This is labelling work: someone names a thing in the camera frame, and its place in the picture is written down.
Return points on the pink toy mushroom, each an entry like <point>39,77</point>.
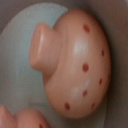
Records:
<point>74,58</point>

